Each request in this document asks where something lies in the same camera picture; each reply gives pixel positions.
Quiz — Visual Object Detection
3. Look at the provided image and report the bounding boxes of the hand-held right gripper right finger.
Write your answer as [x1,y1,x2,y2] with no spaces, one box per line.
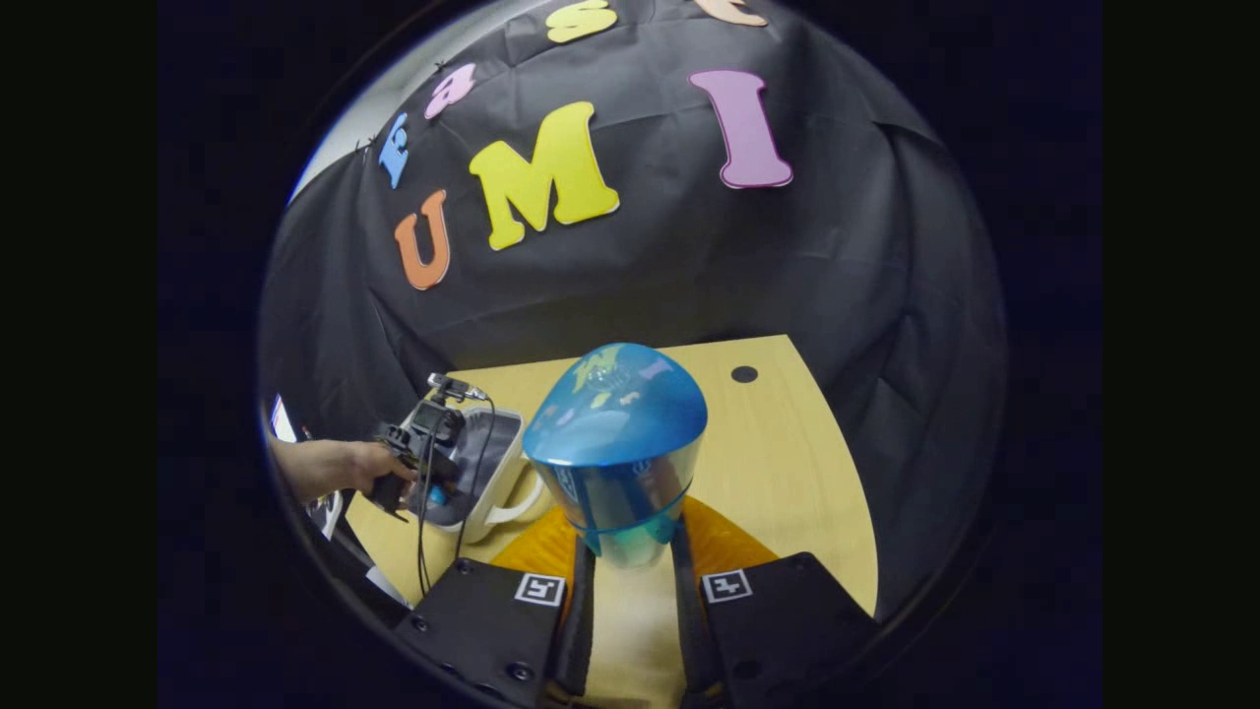
[671,495,883,709]

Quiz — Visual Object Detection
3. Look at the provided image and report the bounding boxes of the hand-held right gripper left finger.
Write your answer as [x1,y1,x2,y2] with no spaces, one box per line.
[394,504,599,709]

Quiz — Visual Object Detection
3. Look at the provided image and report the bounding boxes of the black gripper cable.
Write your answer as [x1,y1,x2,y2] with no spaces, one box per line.
[415,394,496,597]

